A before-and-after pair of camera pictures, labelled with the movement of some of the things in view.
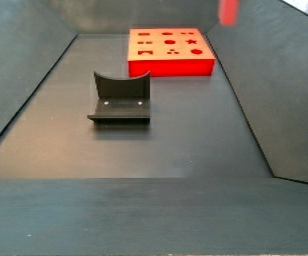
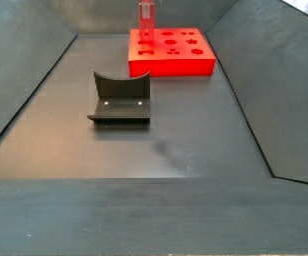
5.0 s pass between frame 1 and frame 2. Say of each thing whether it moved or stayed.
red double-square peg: moved
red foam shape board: stayed
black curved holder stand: stayed
